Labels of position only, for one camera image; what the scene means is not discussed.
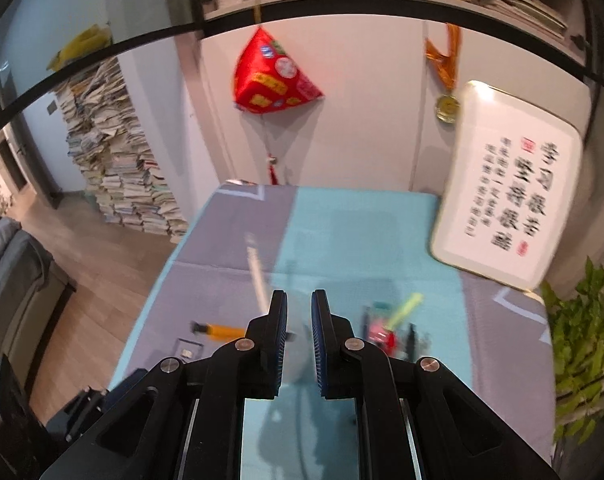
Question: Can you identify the white translucent pen holder cup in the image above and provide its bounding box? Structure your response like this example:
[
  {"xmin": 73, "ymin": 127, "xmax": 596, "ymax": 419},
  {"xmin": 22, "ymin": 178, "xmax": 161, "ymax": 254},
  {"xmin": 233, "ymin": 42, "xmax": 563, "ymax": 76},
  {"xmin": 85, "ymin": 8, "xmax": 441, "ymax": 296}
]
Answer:
[{"xmin": 282, "ymin": 305, "xmax": 315, "ymax": 387}]

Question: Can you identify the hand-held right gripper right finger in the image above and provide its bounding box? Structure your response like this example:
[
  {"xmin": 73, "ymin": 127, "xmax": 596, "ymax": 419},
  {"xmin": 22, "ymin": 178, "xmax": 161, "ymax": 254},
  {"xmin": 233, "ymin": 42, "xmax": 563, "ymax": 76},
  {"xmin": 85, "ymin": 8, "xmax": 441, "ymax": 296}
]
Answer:
[{"xmin": 310, "ymin": 290, "xmax": 567, "ymax": 480}]

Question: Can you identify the clear plastic pen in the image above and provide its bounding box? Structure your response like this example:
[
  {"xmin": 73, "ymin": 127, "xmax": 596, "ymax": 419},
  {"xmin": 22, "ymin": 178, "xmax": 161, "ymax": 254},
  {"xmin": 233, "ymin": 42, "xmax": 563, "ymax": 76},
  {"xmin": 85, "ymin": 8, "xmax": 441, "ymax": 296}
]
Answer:
[{"xmin": 244, "ymin": 232, "xmax": 270, "ymax": 318}]

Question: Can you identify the green potted plant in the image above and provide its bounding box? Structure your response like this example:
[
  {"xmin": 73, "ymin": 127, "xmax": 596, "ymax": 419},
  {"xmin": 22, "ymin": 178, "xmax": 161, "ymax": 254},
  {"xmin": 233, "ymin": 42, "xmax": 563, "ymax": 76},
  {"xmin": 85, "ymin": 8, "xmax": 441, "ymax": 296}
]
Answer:
[{"xmin": 540, "ymin": 256, "xmax": 604, "ymax": 443}]

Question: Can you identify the blue and grey table mat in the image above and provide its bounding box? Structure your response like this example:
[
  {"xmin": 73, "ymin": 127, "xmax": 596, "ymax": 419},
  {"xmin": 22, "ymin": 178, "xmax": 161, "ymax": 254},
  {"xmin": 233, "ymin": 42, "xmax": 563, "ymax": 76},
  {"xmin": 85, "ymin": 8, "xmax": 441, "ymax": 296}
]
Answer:
[{"xmin": 107, "ymin": 182, "xmax": 555, "ymax": 480}]

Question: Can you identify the tall pile of books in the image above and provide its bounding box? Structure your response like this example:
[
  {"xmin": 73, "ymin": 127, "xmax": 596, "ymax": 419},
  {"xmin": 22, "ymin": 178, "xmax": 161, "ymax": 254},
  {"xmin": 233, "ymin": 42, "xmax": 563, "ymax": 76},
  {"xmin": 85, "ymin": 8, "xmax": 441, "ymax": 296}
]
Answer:
[{"xmin": 56, "ymin": 57, "xmax": 189, "ymax": 238}]

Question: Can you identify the red hanging pyramid ornament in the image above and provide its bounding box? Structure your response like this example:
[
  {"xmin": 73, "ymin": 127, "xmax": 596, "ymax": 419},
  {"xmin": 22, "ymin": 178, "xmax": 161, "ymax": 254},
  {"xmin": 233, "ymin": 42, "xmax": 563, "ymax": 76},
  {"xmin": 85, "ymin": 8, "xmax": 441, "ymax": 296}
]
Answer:
[{"xmin": 233, "ymin": 25, "xmax": 325, "ymax": 187}]

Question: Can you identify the yellow black marker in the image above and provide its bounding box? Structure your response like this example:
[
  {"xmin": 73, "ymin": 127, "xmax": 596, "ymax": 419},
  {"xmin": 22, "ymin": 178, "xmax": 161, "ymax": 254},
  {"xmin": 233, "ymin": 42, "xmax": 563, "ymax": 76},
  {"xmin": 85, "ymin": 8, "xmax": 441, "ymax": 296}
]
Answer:
[{"xmin": 191, "ymin": 322, "xmax": 247, "ymax": 341}]

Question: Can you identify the framed calligraphy board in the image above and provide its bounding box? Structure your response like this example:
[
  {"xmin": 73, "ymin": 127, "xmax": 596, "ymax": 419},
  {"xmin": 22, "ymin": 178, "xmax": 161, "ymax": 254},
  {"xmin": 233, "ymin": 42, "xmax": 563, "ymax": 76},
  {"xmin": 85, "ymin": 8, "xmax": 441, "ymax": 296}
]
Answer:
[{"xmin": 430, "ymin": 80, "xmax": 582, "ymax": 292}]

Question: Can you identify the green highlighter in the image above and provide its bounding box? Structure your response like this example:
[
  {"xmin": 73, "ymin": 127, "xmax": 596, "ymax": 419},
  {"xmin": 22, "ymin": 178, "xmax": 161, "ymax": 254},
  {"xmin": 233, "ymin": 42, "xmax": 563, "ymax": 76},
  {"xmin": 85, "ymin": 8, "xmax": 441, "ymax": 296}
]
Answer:
[{"xmin": 389, "ymin": 292, "xmax": 425, "ymax": 328}]

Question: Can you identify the black pen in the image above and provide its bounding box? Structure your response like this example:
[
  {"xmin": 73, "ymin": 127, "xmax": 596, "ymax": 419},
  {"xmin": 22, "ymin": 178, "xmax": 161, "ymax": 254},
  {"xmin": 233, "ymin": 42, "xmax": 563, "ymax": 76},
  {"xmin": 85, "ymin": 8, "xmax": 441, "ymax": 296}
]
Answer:
[{"xmin": 404, "ymin": 324, "xmax": 430, "ymax": 359}]

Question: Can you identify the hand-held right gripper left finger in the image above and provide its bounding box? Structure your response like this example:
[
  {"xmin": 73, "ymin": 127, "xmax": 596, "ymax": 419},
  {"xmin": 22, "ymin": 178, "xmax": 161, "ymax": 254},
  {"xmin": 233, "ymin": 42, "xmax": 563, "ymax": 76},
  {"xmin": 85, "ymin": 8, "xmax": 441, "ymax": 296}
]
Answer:
[{"xmin": 39, "ymin": 290, "xmax": 289, "ymax": 480}]

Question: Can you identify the grey sofa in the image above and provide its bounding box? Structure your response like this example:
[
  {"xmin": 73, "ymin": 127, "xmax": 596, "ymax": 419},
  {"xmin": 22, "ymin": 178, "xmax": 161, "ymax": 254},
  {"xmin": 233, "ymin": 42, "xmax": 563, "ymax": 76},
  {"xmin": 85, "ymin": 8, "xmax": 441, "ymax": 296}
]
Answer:
[{"xmin": 0, "ymin": 217, "xmax": 78, "ymax": 386}]

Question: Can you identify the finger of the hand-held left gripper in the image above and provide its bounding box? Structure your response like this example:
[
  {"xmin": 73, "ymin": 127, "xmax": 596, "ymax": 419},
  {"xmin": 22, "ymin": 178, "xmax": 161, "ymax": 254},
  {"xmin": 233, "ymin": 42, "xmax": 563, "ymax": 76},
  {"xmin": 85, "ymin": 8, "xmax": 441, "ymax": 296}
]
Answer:
[{"xmin": 107, "ymin": 369, "xmax": 150, "ymax": 406}]

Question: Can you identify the slanted stack of booklets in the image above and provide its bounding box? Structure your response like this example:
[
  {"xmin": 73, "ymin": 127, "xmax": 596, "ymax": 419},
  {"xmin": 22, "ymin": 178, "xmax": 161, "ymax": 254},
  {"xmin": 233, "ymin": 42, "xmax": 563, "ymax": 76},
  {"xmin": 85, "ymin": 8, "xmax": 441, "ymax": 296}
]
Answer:
[{"xmin": 474, "ymin": 0, "xmax": 567, "ymax": 38}]

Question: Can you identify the gold medal with striped ribbon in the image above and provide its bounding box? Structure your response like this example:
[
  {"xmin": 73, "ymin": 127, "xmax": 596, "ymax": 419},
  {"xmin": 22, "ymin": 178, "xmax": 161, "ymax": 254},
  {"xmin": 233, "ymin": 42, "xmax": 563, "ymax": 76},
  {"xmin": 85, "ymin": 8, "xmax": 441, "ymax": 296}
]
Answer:
[{"xmin": 426, "ymin": 23, "xmax": 463, "ymax": 123}]

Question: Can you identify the red pen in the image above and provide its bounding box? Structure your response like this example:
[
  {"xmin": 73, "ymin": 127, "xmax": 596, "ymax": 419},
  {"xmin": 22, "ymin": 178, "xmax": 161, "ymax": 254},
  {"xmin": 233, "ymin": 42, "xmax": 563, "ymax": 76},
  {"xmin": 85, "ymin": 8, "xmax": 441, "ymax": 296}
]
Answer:
[{"xmin": 364, "ymin": 310, "xmax": 397, "ymax": 353}]

